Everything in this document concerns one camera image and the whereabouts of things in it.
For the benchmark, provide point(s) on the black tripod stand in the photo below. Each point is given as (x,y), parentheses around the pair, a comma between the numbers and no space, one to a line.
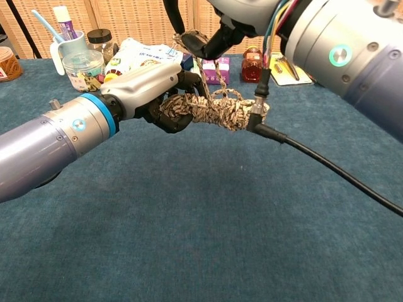
(23,31)

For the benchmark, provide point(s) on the blue table mat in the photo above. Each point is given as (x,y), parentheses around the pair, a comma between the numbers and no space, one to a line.
(189,236)

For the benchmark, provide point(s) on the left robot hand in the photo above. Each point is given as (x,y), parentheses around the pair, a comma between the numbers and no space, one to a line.
(141,85)

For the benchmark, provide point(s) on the white purple toothpaste tube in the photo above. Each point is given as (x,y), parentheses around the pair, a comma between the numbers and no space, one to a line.
(64,22)

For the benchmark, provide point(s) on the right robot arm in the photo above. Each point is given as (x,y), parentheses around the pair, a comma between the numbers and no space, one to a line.
(346,47)

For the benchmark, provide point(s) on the brown jar orange lid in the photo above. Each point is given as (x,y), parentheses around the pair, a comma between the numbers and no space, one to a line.
(9,66)

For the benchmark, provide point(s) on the purple box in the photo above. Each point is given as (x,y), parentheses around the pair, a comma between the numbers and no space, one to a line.
(211,67)

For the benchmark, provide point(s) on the razor in yellow package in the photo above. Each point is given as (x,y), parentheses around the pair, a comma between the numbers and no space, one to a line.
(283,75)

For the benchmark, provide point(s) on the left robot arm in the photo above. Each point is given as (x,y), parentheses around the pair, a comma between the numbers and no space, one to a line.
(47,141)

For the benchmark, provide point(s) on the blue binder clip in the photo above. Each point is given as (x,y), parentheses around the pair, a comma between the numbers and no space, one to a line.
(171,51)

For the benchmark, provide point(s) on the clear jar of small clips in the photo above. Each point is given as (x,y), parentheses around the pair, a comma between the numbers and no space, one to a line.
(82,69)

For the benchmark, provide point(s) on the light blue toothbrush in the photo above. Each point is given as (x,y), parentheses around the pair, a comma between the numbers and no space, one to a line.
(47,25)

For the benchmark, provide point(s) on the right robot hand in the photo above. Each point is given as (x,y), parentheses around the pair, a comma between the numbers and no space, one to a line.
(239,15)

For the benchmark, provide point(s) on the white sugar bag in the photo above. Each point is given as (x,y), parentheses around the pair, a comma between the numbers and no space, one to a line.
(148,56)

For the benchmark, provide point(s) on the white bottle yellow cap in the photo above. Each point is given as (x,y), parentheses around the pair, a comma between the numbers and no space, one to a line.
(115,69)

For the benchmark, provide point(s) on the white plastic pouch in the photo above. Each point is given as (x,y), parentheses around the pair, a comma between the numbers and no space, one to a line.
(130,45)

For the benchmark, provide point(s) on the bamboo folding screen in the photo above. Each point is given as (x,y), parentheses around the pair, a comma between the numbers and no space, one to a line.
(126,19)

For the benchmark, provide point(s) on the dark blue box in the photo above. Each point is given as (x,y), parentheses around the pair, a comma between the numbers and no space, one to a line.
(187,63)

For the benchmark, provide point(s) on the glass jar black lid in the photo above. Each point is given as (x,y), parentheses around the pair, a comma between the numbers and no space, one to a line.
(100,41)

